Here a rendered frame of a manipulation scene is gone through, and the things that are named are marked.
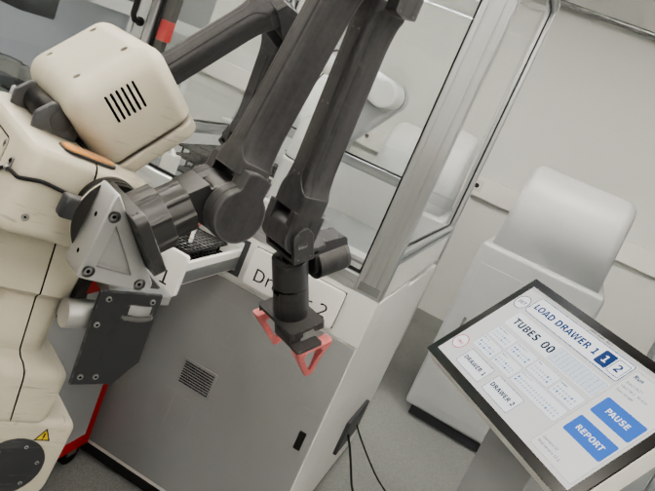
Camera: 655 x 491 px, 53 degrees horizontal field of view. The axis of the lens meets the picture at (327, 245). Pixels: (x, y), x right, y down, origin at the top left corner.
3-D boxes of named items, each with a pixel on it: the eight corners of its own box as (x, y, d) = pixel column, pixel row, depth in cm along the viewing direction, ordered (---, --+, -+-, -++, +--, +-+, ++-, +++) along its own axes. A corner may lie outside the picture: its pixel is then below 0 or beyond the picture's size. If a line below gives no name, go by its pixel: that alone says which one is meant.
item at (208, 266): (173, 287, 159) (181, 266, 158) (92, 242, 166) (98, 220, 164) (247, 265, 197) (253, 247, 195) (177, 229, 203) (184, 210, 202)
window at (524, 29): (399, 249, 177) (546, -71, 156) (397, 248, 177) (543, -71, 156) (449, 224, 258) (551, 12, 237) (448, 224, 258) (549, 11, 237)
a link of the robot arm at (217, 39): (277, -42, 120) (306, -4, 118) (286, 4, 133) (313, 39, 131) (65, 87, 116) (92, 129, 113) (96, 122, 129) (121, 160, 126)
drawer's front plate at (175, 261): (172, 298, 157) (187, 257, 155) (80, 245, 165) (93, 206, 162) (176, 296, 159) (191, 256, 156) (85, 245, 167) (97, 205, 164)
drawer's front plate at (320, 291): (329, 329, 179) (345, 294, 177) (242, 282, 187) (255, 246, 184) (331, 327, 181) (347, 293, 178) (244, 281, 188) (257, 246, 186)
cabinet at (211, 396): (255, 578, 198) (361, 352, 178) (5, 406, 224) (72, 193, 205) (351, 451, 287) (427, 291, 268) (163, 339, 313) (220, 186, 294)
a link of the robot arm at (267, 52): (262, -4, 127) (292, 36, 125) (286, -9, 131) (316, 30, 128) (216, 136, 162) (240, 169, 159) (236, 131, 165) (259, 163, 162)
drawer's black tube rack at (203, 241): (177, 275, 168) (186, 252, 166) (124, 245, 172) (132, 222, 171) (220, 263, 188) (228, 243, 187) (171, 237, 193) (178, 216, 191)
